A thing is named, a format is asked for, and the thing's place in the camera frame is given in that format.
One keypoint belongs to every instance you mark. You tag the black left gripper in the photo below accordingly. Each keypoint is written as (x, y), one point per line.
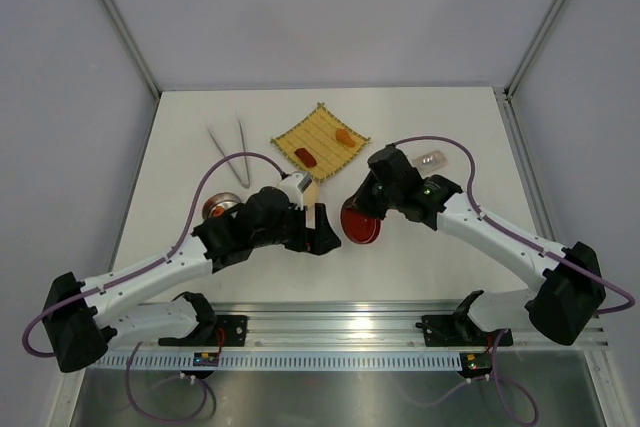
(319, 240)

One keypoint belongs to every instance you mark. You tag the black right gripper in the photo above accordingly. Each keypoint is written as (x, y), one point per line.
(361, 200)

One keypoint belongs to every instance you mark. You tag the red round lid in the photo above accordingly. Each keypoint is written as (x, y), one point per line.
(357, 227)

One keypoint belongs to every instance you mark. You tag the beige steel lunch container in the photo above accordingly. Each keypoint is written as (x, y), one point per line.
(311, 197)

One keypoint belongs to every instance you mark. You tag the dark red meat slice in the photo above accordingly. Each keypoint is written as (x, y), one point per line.
(305, 157)

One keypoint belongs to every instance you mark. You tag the orange spotted food piece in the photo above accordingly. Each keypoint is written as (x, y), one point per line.
(217, 211)

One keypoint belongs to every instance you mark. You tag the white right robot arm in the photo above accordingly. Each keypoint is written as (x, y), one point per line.
(562, 290)

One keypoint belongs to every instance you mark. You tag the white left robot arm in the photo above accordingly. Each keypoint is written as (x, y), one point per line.
(83, 319)

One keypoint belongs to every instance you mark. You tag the red-based steel lunch container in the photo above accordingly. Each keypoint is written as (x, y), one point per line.
(227, 200)

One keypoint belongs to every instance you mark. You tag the orange fried chicken piece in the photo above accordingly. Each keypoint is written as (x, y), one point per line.
(343, 136)

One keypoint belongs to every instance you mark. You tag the woven bamboo tray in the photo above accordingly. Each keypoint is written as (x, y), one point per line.
(316, 133)

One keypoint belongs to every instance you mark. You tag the aluminium mounting rail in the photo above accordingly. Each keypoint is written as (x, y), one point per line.
(358, 326)

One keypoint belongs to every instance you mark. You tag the white slotted cable duct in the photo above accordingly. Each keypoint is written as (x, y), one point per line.
(282, 361)

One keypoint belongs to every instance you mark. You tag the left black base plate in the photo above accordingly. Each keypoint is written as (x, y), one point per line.
(230, 330)

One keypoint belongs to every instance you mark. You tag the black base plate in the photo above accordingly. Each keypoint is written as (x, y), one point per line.
(230, 330)
(449, 330)

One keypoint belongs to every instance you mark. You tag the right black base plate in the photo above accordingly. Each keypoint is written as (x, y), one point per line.
(449, 330)

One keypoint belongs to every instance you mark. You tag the right aluminium frame post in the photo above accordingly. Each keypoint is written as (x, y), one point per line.
(535, 46)

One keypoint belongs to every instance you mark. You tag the aluminium frame post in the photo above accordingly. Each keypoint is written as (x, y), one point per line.
(131, 46)
(535, 46)

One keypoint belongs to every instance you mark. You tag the left aluminium frame post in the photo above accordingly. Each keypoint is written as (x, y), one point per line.
(131, 46)

